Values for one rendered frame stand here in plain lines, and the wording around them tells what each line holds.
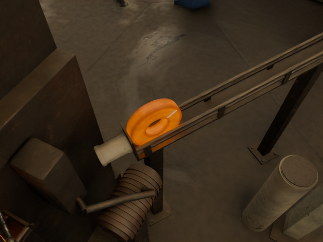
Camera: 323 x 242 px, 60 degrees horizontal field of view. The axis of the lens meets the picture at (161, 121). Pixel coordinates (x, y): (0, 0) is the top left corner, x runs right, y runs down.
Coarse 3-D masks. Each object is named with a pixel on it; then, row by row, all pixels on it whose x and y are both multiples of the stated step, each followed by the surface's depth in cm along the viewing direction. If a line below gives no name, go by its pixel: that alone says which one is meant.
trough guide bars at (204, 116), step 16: (304, 48) 93; (272, 64) 90; (304, 64) 88; (240, 80) 88; (272, 80) 84; (208, 96) 85; (240, 96) 82; (208, 112) 80; (176, 128) 78; (144, 144) 76
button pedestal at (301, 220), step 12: (312, 192) 108; (300, 204) 117; (312, 204) 103; (288, 216) 126; (300, 216) 111; (312, 216) 104; (276, 228) 128; (288, 228) 120; (300, 228) 115; (312, 228) 110; (276, 240) 125; (288, 240) 125; (300, 240) 125
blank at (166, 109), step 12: (144, 108) 70; (156, 108) 69; (168, 108) 71; (132, 120) 71; (144, 120) 70; (168, 120) 76; (180, 120) 79; (132, 132) 71; (144, 132) 74; (156, 132) 78
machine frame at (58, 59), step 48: (0, 0) 51; (0, 48) 55; (48, 48) 67; (0, 96) 59; (48, 96) 65; (0, 144) 57; (96, 144) 97; (0, 192) 62; (96, 192) 113; (48, 240) 91
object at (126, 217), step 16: (128, 176) 87; (144, 176) 86; (128, 192) 83; (112, 208) 81; (128, 208) 81; (144, 208) 84; (112, 224) 78; (128, 224) 79; (144, 224) 96; (128, 240) 97; (144, 240) 109
